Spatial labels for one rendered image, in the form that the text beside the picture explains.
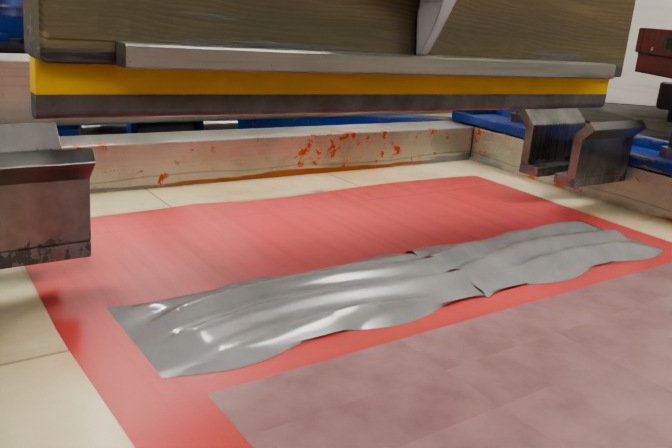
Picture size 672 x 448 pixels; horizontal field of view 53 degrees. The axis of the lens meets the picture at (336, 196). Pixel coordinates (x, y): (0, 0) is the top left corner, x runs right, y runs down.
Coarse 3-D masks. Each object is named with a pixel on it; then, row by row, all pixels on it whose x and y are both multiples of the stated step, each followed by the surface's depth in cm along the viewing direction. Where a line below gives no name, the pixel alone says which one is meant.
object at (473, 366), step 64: (128, 256) 38; (192, 256) 39; (256, 256) 39; (320, 256) 40; (64, 320) 30; (448, 320) 33; (512, 320) 34; (128, 384) 26; (192, 384) 26; (256, 384) 26; (320, 384) 27; (384, 384) 27; (448, 384) 27; (512, 384) 28; (576, 384) 28; (640, 384) 29
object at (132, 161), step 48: (96, 144) 48; (144, 144) 50; (192, 144) 52; (240, 144) 54; (288, 144) 57; (336, 144) 60; (384, 144) 63; (432, 144) 67; (480, 144) 69; (96, 192) 49; (576, 192) 61; (624, 192) 57
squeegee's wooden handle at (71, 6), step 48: (48, 0) 27; (96, 0) 28; (144, 0) 29; (192, 0) 30; (240, 0) 31; (288, 0) 33; (336, 0) 34; (384, 0) 36; (480, 0) 40; (528, 0) 42; (576, 0) 45; (624, 0) 48; (48, 48) 27; (96, 48) 28; (288, 48) 33; (336, 48) 35; (384, 48) 37; (432, 48) 39; (480, 48) 41; (528, 48) 44; (576, 48) 46; (624, 48) 50
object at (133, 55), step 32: (128, 64) 28; (160, 64) 28; (192, 64) 29; (224, 64) 30; (256, 64) 31; (288, 64) 32; (320, 64) 33; (352, 64) 34; (384, 64) 35; (416, 64) 37; (448, 64) 38; (480, 64) 40; (512, 64) 41; (544, 64) 43; (576, 64) 45; (608, 64) 47
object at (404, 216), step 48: (336, 192) 54; (384, 192) 55; (432, 192) 57; (480, 192) 58; (384, 240) 44; (432, 240) 45; (528, 288) 38; (576, 288) 39; (624, 288) 39; (576, 336) 33; (624, 336) 33
